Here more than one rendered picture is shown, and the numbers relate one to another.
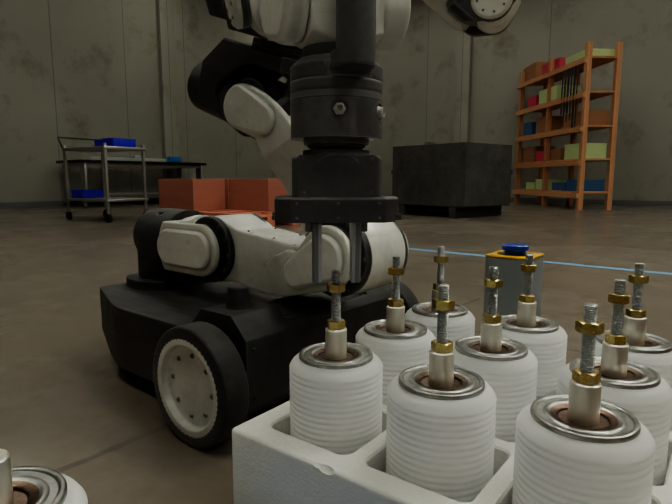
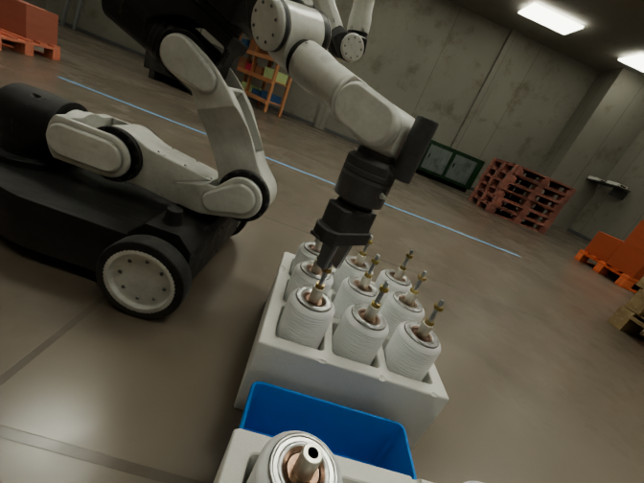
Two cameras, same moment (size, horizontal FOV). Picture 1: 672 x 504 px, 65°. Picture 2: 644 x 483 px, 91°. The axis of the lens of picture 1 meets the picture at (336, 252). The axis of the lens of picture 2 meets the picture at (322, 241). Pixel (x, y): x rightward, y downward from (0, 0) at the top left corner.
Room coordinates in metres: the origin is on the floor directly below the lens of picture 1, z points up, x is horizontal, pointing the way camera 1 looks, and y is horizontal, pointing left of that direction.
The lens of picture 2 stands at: (0.17, 0.40, 0.58)
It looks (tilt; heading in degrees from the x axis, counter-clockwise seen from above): 22 degrees down; 315
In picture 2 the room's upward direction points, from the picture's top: 22 degrees clockwise
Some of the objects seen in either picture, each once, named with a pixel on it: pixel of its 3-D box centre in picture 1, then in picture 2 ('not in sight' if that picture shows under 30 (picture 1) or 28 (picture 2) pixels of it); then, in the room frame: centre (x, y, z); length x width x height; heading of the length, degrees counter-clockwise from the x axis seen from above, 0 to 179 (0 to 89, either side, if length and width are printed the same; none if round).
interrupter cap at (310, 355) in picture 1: (336, 355); (313, 299); (0.52, 0.00, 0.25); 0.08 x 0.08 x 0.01
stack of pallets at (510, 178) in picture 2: not in sight; (517, 195); (2.50, -6.38, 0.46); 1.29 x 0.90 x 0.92; 53
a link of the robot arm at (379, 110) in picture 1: (336, 159); (354, 208); (0.52, 0.00, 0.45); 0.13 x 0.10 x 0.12; 94
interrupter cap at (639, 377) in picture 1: (613, 373); (407, 302); (0.47, -0.26, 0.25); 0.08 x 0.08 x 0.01
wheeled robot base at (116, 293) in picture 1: (228, 284); (119, 179); (1.18, 0.25, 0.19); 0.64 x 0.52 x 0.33; 51
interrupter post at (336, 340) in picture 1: (336, 343); (316, 293); (0.52, 0.00, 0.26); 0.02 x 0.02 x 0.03
